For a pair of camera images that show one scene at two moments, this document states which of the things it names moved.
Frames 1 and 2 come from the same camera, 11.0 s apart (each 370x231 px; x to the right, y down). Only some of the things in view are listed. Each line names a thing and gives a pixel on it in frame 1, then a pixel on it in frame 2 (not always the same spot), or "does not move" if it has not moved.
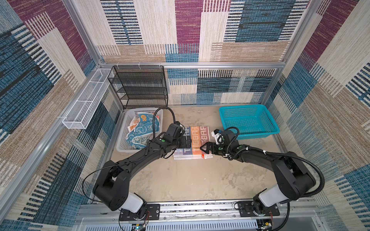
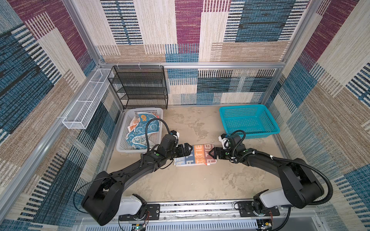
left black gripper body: [181, 144] → [178, 151]
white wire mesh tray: [88, 99] does not move
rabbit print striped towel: [199, 135] → [200, 155]
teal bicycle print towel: [137, 139] does not move
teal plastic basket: [252, 121] does not move
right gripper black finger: [206, 147] → [213, 155]
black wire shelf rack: [140, 86] does not move
